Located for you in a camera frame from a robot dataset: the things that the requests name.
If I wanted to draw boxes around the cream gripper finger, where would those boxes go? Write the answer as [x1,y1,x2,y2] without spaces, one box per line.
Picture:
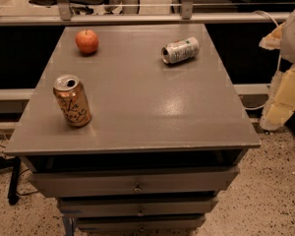
[259,24,284,50]
[260,64,295,131]

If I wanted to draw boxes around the white green 7up can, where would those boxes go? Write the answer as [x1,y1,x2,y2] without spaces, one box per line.
[161,37,200,64]

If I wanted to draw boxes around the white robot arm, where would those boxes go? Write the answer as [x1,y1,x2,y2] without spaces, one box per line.
[259,9,295,131]

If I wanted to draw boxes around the orange LaCroix can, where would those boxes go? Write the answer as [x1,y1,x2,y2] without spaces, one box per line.
[53,75,91,127]

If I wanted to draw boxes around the grey drawer cabinet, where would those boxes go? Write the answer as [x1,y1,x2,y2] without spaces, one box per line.
[3,24,262,234]

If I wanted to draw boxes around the red apple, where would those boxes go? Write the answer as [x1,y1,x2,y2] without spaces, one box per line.
[75,29,99,54]

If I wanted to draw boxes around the middle drawer front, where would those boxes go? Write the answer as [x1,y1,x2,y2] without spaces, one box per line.
[58,196,217,217]

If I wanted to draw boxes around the drawer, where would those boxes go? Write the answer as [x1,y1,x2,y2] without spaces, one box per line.
[58,196,217,217]
[77,214,206,231]
[29,166,239,198]

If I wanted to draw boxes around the bottom drawer front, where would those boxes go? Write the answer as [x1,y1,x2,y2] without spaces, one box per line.
[77,214,206,231]

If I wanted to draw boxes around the top drawer front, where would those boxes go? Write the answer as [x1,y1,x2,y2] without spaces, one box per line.
[29,166,239,198]

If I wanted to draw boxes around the white cable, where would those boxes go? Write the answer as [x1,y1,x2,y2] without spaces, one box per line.
[244,10,283,112]

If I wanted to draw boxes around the grey metal railing frame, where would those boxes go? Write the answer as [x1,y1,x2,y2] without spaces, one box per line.
[0,0,295,26]

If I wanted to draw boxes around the black cables on floor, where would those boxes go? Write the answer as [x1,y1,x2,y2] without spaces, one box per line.
[0,131,40,207]

